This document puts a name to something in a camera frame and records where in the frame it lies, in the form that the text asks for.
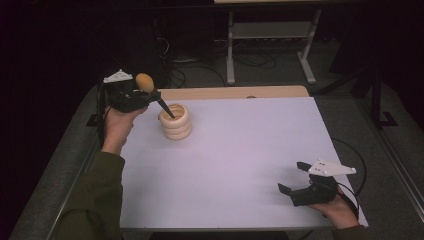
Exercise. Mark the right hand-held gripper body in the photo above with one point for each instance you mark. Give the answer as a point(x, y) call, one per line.
point(316, 193)

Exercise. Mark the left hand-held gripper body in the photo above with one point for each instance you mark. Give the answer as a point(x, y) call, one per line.
point(121, 96)

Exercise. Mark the beige ringed brush holder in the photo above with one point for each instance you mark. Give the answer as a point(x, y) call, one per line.
point(176, 128)

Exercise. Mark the person's right hand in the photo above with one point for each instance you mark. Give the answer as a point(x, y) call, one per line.
point(338, 211)

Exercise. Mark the person's left hand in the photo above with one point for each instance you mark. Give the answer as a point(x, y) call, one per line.
point(116, 130)

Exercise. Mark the black metal stand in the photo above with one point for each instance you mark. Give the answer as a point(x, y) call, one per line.
point(376, 100)
point(93, 120)

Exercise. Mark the white board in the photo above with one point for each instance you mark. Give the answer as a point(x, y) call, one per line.
point(240, 160)

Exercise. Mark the wooden table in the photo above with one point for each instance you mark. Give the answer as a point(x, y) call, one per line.
point(233, 92)

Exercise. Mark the white metal desk frame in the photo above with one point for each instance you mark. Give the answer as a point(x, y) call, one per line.
point(230, 50)

